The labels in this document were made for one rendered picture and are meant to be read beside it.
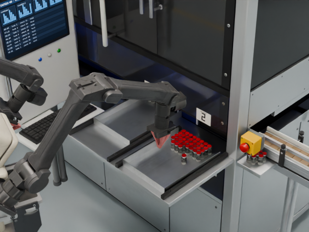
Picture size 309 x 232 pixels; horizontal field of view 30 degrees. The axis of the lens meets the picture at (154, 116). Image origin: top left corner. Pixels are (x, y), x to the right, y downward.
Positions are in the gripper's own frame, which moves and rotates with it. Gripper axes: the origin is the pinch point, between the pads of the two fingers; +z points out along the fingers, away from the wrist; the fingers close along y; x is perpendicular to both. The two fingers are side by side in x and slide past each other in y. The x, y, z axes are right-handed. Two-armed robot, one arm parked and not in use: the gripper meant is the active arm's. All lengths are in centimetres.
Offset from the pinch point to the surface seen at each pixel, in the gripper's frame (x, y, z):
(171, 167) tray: 5.1, 14.6, 19.0
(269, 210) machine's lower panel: -10, 78, 63
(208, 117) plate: 5.0, 35.3, 0.6
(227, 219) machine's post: -9, 43, 53
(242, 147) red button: -16.9, 32.6, 4.5
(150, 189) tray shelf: 1.7, -1.2, 21.6
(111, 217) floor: 74, 42, 104
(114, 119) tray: 51, 21, 18
